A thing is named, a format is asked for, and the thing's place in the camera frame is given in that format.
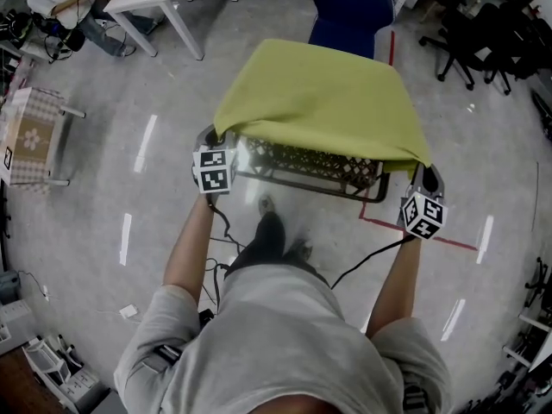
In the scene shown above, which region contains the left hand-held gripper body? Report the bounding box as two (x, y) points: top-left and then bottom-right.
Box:
(191, 123), (240, 196)

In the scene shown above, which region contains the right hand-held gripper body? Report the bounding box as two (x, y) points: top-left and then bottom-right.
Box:
(396, 162), (449, 242)

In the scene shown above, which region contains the yellow-green tablecloth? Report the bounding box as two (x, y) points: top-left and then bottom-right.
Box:
(213, 38), (434, 179)

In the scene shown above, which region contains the person's right forearm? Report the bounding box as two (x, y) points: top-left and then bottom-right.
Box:
(365, 235), (422, 339)

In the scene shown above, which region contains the person's left forearm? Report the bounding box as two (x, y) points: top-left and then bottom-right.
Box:
(162, 191), (216, 296)

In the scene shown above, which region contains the person's grey shoe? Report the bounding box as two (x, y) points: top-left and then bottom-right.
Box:
(283, 238), (314, 269)
(257, 194), (278, 216)

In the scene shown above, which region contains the person's black trouser leg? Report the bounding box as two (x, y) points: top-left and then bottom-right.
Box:
(223, 211), (288, 278)

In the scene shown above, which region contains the white desk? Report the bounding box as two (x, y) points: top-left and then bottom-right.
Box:
(502, 311), (552, 373)

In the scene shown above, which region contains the person's grey shirt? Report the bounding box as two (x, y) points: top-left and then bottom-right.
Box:
(112, 263), (454, 414)

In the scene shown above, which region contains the black office chair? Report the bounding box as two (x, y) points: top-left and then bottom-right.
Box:
(418, 0), (510, 92)
(482, 2), (552, 97)

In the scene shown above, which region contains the small patterned table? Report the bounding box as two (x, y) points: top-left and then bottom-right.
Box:
(0, 86), (86, 189)

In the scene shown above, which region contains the blue chair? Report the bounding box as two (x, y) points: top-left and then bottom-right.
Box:
(307, 0), (396, 63)

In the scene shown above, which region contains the grey box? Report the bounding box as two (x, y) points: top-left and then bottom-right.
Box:
(0, 269), (22, 306)

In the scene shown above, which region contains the white storage rack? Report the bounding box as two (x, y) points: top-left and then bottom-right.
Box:
(21, 333), (105, 414)

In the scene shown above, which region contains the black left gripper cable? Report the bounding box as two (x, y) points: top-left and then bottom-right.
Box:
(205, 192), (248, 312)

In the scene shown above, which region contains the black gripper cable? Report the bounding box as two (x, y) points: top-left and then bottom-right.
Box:
(205, 192), (248, 312)
(329, 235), (416, 291)

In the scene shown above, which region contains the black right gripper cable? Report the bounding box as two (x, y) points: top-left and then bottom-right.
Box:
(329, 235), (416, 291)

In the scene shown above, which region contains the glass table with dark frame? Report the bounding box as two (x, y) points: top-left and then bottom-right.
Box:
(232, 134), (392, 204)

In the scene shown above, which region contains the black harness strap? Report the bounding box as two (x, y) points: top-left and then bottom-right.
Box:
(151, 343), (184, 365)
(402, 382), (429, 412)

